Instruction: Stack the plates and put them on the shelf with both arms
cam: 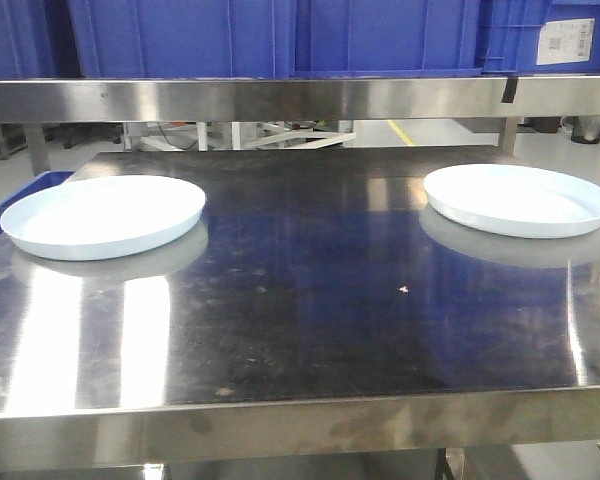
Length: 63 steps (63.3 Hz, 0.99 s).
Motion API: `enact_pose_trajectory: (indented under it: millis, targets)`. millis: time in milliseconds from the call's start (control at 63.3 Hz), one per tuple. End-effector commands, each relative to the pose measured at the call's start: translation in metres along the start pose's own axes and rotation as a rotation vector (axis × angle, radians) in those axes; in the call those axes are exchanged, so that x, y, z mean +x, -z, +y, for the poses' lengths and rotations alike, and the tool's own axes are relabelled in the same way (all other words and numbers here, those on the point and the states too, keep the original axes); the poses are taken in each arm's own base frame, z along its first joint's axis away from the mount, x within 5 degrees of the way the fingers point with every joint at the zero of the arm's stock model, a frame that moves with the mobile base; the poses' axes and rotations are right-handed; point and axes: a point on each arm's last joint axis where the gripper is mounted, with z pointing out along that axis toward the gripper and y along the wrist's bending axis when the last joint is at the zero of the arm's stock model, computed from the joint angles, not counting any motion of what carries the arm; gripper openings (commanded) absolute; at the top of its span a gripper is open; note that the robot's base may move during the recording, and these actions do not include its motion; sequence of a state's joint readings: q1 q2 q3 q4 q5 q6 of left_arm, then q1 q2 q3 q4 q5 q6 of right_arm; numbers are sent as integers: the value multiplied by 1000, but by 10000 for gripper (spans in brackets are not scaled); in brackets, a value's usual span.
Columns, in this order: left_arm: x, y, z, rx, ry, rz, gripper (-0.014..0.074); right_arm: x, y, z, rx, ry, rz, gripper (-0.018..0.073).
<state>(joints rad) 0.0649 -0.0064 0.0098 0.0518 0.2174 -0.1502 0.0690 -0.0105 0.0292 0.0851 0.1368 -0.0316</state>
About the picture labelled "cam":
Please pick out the large blue crate centre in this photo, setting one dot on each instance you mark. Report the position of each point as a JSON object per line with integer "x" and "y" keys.
{"x": 275, "y": 39}

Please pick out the white paper label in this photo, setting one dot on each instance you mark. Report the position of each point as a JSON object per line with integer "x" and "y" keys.
{"x": 565, "y": 41}

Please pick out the white frame in background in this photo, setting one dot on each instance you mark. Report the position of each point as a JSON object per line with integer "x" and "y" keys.
{"x": 206, "y": 136}

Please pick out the steel shelf post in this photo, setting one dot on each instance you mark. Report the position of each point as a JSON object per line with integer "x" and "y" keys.
{"x": 507, "y": 134}
{"x": 36, "y": 143}

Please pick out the grey bin in background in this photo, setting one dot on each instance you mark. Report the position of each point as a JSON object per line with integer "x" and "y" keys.
{"x": 586, "y": 129}

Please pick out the left steel shelf post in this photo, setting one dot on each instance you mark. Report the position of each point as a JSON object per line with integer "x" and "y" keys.
{"x": 36, "y": 143}

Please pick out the black tape strip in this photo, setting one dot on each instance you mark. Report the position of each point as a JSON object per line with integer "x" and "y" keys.
{"x": 510, "y": 89}

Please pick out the light blue plate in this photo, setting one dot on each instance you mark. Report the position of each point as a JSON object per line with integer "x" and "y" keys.
{"x": 515, "y": 201}
{"x": 103, "y": 218}

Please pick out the right steel shelf post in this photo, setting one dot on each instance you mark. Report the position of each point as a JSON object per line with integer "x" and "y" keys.
{"x": 507, "y": 134}

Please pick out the stainless steel shelf rail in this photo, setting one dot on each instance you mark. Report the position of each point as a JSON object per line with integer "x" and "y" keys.
{"x": 76, "y": 101}

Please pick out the blue crate with label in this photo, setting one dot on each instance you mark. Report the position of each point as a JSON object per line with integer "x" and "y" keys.
{"x": 538, "y": 37}

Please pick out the blue bin beside table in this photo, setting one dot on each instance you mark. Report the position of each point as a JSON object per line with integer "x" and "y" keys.
{"x": 40, "y": 182}

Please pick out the blue crate far left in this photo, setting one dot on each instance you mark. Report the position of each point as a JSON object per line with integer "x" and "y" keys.
{"x": 25, "y": 41}

